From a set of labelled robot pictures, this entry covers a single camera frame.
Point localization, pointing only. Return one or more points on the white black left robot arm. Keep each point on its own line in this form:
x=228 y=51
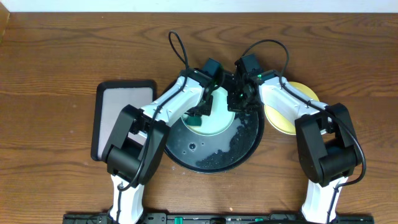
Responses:
x=134 y=148

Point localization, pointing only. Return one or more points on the yellow plate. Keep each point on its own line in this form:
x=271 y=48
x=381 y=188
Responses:
x=281 y=123

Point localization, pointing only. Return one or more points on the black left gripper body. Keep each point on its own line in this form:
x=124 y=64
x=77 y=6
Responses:
x=205 y=111

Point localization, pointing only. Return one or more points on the round black tray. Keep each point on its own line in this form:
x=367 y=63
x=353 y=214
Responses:
x=220 y=152

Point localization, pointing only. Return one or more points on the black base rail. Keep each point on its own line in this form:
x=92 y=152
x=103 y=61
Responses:
x=163 y=218

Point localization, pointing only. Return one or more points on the pale green plate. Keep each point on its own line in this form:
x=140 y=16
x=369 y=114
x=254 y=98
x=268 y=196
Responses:
x=220 y=118

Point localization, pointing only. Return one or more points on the black rectangular water tray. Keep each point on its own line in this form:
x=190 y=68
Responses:
x=111 y=98

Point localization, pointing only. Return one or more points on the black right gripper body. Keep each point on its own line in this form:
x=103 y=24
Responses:
x=239 y=101

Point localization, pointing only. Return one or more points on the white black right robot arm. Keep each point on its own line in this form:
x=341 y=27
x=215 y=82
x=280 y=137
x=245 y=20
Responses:
x=328 y=149

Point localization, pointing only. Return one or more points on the green yellow sponge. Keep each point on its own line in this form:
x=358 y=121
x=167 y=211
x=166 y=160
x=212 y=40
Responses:
x=193 y=120

